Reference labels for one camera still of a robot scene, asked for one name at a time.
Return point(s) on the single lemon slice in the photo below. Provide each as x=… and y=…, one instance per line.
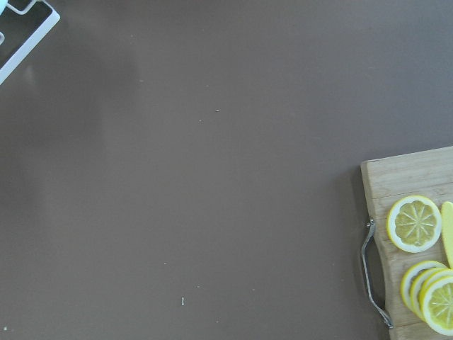
x=414, y=224

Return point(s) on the bamboo cutting board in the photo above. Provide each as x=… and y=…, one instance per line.
x=385, y=181

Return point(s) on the yellow plastic knife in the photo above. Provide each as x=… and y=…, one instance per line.
x=447, y=230

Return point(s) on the bottom lemon slice of stack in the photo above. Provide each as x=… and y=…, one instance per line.
x=409, y=277

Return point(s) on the metal cutting board handle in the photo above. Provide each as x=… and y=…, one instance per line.
x=370, y=226

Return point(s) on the lemon slice of stack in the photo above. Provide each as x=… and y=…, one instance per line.
x=409, y=277
x=436, y=306
x=420, y=285

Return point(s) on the middle lemon slice of stack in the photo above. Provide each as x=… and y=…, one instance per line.
x=420, y=285

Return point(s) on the top lemon slice of stack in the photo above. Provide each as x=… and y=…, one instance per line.
x=436, y=306

